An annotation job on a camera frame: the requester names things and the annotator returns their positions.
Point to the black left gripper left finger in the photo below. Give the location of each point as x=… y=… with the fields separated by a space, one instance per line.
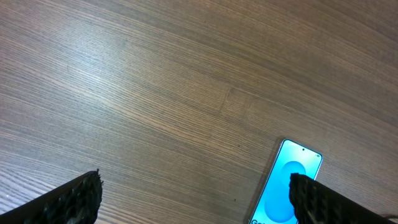
x=77 y=201

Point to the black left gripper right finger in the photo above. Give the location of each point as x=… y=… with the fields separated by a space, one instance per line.
x=314 y=203

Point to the blue smartphone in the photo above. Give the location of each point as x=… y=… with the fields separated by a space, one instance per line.
x=273 y=204

